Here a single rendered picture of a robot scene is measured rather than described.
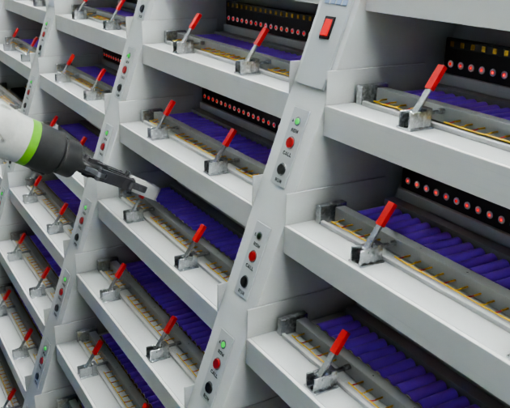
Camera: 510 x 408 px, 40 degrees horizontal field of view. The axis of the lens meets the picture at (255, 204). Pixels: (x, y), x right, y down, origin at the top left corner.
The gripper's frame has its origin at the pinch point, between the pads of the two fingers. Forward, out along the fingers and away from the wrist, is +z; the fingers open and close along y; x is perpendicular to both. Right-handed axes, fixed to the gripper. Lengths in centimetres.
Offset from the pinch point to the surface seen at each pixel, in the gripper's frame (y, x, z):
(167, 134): 0.9, 12.7, -0.4
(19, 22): -156, 23, 2
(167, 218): 7.6, -3.2, 4.6
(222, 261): 32.0, -3.2, 4.5
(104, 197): -15.6, -7.6, 0.2
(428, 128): 72, 30, -4
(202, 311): 39.1, -11.1, 0.2
